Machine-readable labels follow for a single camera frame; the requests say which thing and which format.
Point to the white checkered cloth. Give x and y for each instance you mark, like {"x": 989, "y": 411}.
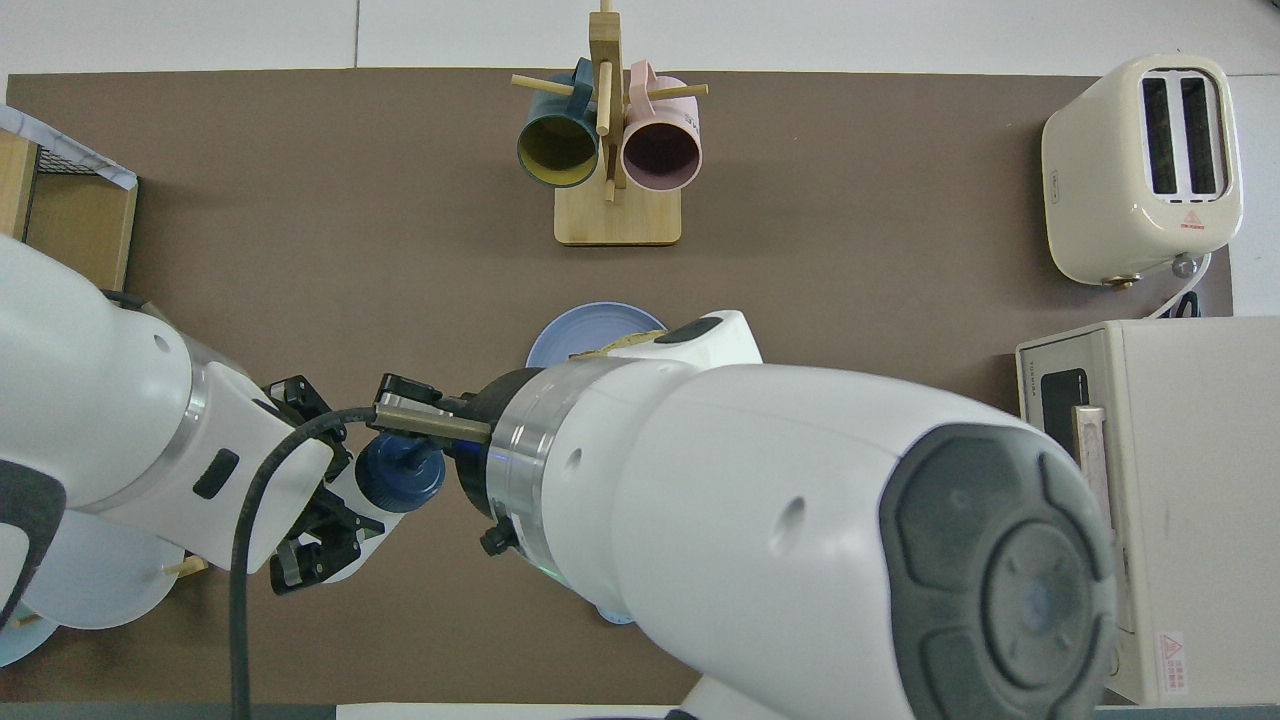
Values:
{"x": 70, "y": 150}

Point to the wooden plate rack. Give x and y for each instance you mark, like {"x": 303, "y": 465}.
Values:
{"x": 190, "y": 566}

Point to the white toaster oven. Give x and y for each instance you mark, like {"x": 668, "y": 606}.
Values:
{"x": 1200, "y": 450}

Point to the dark teal mug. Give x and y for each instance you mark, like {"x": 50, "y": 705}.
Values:
{"x": 557, "y": 150}

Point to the cream two-slot toaster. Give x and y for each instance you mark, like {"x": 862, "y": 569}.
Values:
{"x": 1095, "y": 180}

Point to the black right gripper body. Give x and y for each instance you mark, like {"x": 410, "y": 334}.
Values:
{"x": 472, "y": 490}

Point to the light blue plate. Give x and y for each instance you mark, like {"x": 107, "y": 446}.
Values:
{"x": 20, "y": 648}

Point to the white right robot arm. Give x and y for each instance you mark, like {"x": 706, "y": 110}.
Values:
{"x": 750, "y": 500}

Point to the translucent squeeze bottle navy cap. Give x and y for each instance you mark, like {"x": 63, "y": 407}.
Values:
{"x": 400, "y": 475}

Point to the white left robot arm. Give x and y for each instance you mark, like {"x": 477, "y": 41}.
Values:
{"x": 80, "y": 400}

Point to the wooden mug tree stand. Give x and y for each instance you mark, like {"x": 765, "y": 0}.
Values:
{"x": 618, "y": 220}

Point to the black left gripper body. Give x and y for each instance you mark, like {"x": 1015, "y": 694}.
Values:
{"x": 335, "y": 472}

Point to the periwinkle blue dinner plate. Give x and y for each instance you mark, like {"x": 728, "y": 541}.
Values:
{"x": 570, "y": 340}

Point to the pink ribbed mug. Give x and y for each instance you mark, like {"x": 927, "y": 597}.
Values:
{"x": 660, "y": 155}

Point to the brown table mat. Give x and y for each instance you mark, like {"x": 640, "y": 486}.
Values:
{"x": 400, "y": 250}

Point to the pale grey plate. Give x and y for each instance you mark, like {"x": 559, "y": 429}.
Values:
{"x": 100, "y": 590}

